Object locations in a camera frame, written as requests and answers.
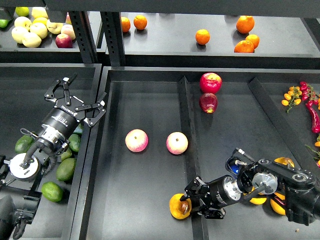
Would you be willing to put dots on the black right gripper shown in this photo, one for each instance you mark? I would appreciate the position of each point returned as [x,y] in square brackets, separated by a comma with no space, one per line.
[215,195]

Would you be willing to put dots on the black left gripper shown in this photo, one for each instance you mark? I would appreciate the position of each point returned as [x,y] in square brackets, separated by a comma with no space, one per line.
[69,111]

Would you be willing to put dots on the green avocado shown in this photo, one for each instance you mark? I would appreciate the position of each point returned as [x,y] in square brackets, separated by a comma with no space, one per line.
[66,154]
[66,169]
[74,142]
[79,130]
[52,191]
[23,144]

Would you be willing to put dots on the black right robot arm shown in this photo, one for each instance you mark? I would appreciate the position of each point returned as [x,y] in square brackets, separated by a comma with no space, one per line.
[296,190]

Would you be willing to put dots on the green avocado in tray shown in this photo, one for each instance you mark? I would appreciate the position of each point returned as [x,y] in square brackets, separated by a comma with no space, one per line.
[74,142]
[66,169]
[23,144]
[66,154]
[79,130]

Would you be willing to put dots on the yellow pear in tray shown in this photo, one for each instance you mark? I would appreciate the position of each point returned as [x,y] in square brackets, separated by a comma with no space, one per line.
[276,206]
[285,161]
[261,199]

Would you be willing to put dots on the black left tray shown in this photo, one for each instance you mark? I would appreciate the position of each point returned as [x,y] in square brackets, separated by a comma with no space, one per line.
[22,105]

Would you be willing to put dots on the black tray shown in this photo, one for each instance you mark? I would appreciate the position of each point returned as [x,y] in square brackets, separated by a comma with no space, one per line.
[128,193]
[22,105]

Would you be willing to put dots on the pink apple right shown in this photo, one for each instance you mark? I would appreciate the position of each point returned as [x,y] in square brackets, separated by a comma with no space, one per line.
[177,143]

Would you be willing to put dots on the pink apple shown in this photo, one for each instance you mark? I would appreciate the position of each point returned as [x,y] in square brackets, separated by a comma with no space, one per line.
[177,143]
[136,140]

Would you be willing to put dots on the red apple on shelf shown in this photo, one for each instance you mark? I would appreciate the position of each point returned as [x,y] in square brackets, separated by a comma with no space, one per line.
[63,41]

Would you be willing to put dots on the pink apple left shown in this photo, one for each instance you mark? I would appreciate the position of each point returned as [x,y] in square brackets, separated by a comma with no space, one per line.
[136,140]

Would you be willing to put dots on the pale yellow apple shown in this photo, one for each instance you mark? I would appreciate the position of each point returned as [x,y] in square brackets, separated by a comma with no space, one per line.
[23,21]
[54,27]
[31,40]
[18,33]
[40,29]

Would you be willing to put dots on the pink peach on shelf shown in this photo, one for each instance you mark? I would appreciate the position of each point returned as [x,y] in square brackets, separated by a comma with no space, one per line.
[68,29]

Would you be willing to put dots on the black centre tray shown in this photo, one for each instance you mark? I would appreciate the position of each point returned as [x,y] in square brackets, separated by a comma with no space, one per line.
[128,193]

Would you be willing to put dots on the dark red apple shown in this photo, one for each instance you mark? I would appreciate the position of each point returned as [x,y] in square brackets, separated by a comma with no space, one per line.
[208,102]

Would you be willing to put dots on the black angled tray divider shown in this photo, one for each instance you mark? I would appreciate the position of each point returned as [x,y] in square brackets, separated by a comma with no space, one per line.
[278,121]

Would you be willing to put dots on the green lime on shelf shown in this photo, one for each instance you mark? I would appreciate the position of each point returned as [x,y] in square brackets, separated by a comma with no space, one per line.
[22,11]

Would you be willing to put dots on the bright red apple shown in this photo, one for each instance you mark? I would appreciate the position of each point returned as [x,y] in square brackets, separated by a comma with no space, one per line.
[210,82]

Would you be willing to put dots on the red chili pepper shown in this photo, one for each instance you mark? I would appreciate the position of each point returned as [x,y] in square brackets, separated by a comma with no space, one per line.
[315,119]

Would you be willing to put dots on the orange cherry tomato bunch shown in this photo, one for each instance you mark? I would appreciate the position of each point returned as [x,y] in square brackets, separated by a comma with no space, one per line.
[291,98]

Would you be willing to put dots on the red cherry tomato bunch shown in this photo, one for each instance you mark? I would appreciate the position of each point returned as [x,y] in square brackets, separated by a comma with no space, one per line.
[309,95]

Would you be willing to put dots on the black shelf post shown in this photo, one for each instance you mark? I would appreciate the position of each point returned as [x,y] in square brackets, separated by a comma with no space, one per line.
[84,37]
[112,28]

